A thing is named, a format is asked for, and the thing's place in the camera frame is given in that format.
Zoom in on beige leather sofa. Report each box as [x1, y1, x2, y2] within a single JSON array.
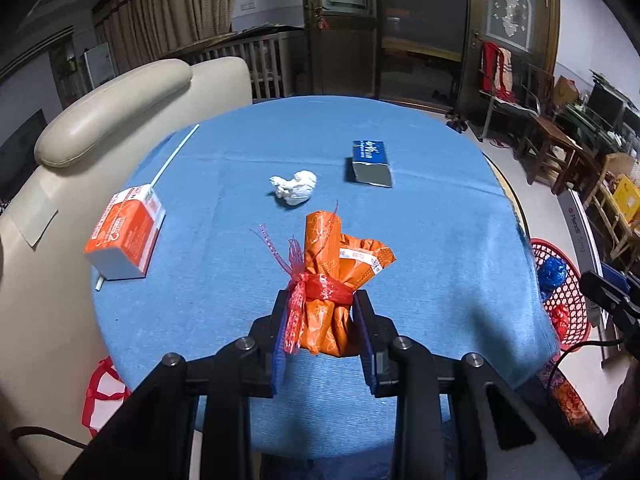
[[0, 56, 253, 480]]

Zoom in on red wrapper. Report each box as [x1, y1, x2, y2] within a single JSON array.
[[549, 304, 571, 336]]

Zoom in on brown cardboard box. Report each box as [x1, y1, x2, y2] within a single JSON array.
[[552, 76, 581, 111]]

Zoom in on blue plastic bag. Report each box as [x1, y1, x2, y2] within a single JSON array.
[[536, 256, 568, 303]]

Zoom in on wooden baby crib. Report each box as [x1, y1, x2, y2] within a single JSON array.
[[165, 27, 308, 101]]

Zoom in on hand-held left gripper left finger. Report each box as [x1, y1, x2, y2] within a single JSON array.
[[62, 290, 291, 480]]

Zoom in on orange plastic wrapper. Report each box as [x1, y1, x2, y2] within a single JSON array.
[[287, 210, 397, 358]]

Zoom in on thin white stick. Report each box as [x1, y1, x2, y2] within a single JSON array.
[[95, 124, 201, 292]]

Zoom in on red plastic basket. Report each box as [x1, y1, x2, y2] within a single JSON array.
[[529, 237, 593, 352]]

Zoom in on tall white appliance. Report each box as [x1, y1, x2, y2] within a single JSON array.
[[557, 190, 606, 331]]

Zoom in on orange and white box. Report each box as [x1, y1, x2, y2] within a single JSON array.
[[83, 186, 167, 281]]

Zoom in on blue tablecloth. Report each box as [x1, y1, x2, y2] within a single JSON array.
[[91, 95, 561, 461]]

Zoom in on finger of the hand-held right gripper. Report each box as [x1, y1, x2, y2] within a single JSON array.
[[580, 271, 633, 313]]

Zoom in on dark television screen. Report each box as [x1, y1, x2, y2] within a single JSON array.
[[0, 110, 48, 201]]

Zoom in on white framed panel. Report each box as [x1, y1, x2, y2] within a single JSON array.
[[82, 42, 118, 90]]

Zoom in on blue cardboard box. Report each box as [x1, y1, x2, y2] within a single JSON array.
[[345, 140, 394, 188]]

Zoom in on red mesh net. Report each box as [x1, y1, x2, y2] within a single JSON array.
[[250, 200, 356, 356]]

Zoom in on orange patterned cloth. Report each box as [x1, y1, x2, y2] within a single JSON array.
[[535, 360, 601, 436]]

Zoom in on crumpled white paper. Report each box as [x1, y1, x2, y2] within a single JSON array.
[[269, 170, 318, 207]]

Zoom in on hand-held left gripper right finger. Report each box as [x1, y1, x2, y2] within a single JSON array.
[[352, 290, 581, 480]]

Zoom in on wooden chair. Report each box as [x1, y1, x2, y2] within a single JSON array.
[[515, 110, 583, 186], [552, 145, 618, 211]]

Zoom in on white bag with red straps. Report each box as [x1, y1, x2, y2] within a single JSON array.
[[81, 356, 132, 438]]

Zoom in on wooden door with glass pane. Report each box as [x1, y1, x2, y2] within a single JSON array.
[[302, 0, 381, 98], [460, 0, 561, 111]]

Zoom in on black cable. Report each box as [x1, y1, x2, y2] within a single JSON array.
[[10, 426, 88, 451], [546, 339, 626, 401]]

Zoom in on brown pleated curtain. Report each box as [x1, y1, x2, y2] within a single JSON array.
[[92, 0, 241, 73]]

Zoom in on yellow box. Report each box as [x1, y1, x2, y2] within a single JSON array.
[[612, 175, 640, 221]]

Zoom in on red hanging clothes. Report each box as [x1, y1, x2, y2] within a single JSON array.
[[481, 42, 516, 103]]

